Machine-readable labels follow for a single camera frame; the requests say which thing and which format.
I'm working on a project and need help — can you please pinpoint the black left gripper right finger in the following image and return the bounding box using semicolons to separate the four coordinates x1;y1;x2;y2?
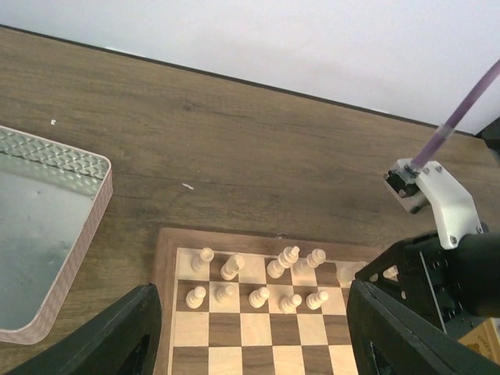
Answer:
347;280;499;374

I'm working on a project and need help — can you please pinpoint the light wooden chess knight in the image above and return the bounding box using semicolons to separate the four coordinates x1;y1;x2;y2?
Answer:
220;254;245;280

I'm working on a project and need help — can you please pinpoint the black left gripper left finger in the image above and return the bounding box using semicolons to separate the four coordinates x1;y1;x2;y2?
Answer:
8;284;162;375

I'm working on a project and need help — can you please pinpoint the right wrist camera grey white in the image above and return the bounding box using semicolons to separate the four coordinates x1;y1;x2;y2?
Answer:
384;159;484;250

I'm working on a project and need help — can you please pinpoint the light wooden chess rook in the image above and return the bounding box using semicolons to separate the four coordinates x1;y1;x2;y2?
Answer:
191;248;214;273

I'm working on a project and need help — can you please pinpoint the wooden chess board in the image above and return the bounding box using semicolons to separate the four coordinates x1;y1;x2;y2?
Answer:
152;228;380;374

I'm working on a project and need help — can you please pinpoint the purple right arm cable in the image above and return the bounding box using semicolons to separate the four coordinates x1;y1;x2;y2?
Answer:
409;58;500;173

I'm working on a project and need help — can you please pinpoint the light wooden chess pawn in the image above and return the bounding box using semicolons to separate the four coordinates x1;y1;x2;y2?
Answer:
248;287;270;309
215;284;238;305
278;294;302;314
185;286;206;309
305;290;329;310

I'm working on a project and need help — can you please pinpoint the light wooden chess bishop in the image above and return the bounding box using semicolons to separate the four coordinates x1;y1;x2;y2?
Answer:
335;261;367;288

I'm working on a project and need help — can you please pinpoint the pink metal tin tray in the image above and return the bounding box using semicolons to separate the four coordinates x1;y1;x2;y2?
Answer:
1;127;113;345

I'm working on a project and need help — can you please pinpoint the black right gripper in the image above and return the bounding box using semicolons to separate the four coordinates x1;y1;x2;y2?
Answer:
355;233;499;332

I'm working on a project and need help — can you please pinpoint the yellow metal tin tray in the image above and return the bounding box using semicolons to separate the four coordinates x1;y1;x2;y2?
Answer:
459;318;500;364

